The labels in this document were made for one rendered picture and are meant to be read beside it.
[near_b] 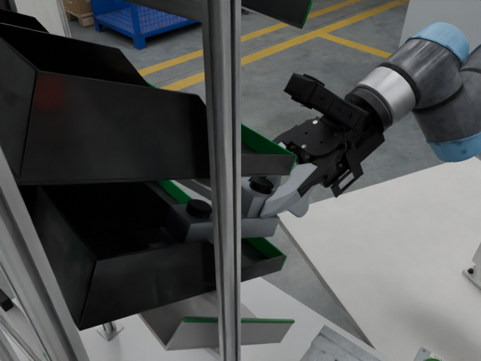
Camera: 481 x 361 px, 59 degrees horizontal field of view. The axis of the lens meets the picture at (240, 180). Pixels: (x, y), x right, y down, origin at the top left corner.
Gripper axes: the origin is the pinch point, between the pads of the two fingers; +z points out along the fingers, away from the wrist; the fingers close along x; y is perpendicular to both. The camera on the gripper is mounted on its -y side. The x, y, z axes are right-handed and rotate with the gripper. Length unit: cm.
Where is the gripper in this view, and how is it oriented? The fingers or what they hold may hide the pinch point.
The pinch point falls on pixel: (253, 196)
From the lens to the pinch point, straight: 53.8
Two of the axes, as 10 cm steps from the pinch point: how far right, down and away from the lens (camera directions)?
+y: 4.1, 6.0, 6.9
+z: -7.5, 6.5, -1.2
